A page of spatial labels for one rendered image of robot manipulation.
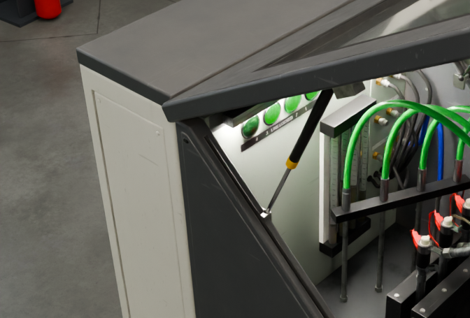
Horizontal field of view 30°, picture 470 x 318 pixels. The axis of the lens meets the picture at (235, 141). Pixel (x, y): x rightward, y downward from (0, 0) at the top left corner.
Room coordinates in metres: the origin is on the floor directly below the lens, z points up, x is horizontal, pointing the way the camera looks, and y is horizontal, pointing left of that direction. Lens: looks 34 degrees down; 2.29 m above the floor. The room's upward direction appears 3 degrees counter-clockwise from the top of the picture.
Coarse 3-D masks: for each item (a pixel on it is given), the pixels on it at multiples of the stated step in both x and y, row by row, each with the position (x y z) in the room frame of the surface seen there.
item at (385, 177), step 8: (408, 112) 1.45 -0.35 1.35; (416, 112) 1.44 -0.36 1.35; (440, 112) 1.40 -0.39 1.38; (448, 112) 1.39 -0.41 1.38; (400, 120) 1.47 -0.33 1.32; (456, 120) 1.37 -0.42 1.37; (464, 120) 1.37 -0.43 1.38; (392, 128) 1.48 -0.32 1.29; (392, 136) 1.48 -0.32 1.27; (392, 144) 1.48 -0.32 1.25; (384, 160) 1.49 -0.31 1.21; (384, 168) 1.49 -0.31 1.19; (384, 176) 1.49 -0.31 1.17; (384, 184) 1.49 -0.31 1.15; (384, 192) 1.49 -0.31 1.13; (384, 200) 1.49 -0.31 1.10
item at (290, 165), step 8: (320, 96) 1.09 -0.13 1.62; (328, 96) 1.08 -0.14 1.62; (320, 104) 1.09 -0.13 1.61; (312, 112) 1.10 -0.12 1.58; (320, 112) 1.09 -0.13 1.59; (312, 120) 1.10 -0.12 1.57; (304, 128) 1.12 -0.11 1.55; (312, 128) 1.11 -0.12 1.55; (304, 136) 1.12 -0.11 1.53; (296, 144) 1.13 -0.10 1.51; (304, 144) 1.12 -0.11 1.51; (296, 152) 1.13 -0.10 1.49; (288, 160) 1.15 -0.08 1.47; (296, 160) 1.14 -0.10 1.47; (288, 168) 1.15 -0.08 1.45; (280, 184) 1.17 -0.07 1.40; (272, 200) 1.19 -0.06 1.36; (264, 216) 1.19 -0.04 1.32
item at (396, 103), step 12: (372, 108) 1.42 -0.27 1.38; (384, 108) 1.40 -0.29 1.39; (420, 108) 1.34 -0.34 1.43; (360, 120) 1.44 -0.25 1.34; (444, 120) 1.30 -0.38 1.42; (456, 132) 1.28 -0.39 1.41; (468, 144) 1.26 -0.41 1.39; (348, 156) 1.46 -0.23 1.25; (348, 168) 1.46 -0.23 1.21; (348, 180) 1.46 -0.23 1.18; (348, 192) 1.46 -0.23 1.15
